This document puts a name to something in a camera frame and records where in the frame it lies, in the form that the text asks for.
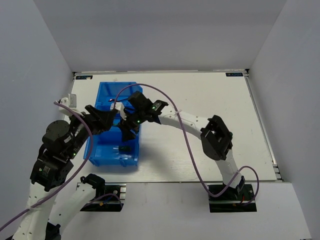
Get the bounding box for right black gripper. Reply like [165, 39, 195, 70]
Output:
[118, 109, 147, 143]

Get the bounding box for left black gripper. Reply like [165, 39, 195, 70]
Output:
[65, 103, 117, 159]

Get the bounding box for green orange stubby screwdriver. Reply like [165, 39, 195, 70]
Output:
[112, 145, 131, 153]

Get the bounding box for brown hex key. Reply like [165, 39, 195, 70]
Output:
[108, 99, 119, 103]

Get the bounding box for blue plastic compartment bin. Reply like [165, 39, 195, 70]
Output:
[89, 82, 143, 167]

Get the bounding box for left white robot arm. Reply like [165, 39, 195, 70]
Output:
[10, 104, 117, 240]

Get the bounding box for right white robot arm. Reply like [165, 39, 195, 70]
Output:
[115, 91, 245, 200]

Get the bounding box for left table logo sticker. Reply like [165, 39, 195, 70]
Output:
[75, 75, 93, 80]

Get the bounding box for table logo sticker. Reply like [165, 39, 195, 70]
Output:
[225, 72, 244, 77]
[75, 75, 93, 80]

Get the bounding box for right table logo sticker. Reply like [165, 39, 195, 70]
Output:
[225, 72, 244, 77]

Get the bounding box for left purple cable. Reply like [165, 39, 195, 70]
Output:
[0, 101, 125, 231]

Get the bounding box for purple cable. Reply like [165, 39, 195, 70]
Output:
[0, 101, 125, 231]
[115, 83, 260, 206]

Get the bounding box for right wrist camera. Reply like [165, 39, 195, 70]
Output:
[110, 101, 127, 120]

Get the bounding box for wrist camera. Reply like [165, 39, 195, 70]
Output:
[110, 101, 127, 120]
[57, 93, 77, 112]

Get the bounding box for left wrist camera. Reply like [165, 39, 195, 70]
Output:
[57, 93, 77, 112]

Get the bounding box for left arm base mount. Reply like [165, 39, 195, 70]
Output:
[80, 183, 127, 213]

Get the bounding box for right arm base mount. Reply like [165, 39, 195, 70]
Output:
[208, 184, 257, 213]

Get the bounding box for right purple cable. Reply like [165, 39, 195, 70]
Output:
[115, 83, 260, 206]

